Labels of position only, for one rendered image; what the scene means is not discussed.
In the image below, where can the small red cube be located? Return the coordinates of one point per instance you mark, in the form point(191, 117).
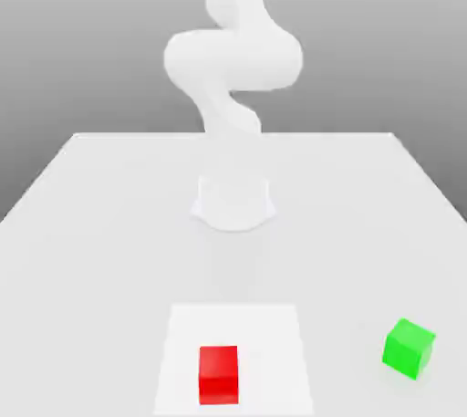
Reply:
point(218, 373)

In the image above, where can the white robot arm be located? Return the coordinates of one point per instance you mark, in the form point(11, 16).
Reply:
point(233, 59)

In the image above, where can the small green cube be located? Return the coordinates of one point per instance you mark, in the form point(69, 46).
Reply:
point(406, 349)

